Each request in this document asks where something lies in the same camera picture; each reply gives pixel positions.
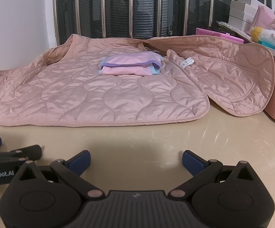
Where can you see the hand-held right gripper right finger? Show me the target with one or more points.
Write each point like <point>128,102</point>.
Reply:
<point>194,162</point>

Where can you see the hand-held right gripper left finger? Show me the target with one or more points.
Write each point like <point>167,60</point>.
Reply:
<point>78,162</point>

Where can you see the pink blue purple-trimmed top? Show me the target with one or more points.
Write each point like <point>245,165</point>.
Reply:
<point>128,63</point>

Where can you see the pink quilted jacket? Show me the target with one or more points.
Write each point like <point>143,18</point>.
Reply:
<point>80,95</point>

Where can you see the flat pink box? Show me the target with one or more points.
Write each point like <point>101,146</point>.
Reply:
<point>211,33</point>

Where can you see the teal small box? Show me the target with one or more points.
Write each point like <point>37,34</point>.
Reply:
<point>268,45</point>

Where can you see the clear plastic packet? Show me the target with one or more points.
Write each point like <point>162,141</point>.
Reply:
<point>230,27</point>

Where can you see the white yellow plush toy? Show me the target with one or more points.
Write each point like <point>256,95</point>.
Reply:
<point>274,38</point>

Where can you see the stack of white boxes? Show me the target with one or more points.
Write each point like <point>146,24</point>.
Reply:
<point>240,11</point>

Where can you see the window with steel bars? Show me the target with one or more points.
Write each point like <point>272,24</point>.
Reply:
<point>118,9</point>

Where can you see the pink fabric pouch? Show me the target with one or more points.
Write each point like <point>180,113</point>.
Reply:
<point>263,16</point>

